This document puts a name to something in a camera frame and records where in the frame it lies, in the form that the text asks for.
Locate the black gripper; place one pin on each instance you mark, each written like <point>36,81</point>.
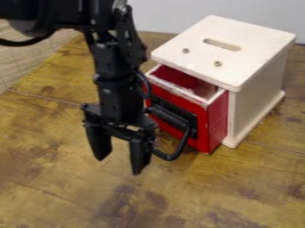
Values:
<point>118,117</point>

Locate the black metal drawer handle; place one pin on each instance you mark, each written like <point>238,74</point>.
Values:
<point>177,117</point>

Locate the red drawer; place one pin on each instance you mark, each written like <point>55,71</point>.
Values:
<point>195,101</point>

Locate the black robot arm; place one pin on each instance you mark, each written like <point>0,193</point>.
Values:
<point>106,23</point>

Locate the white wooden drawer cabinet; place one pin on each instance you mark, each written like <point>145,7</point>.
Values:
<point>240,57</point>

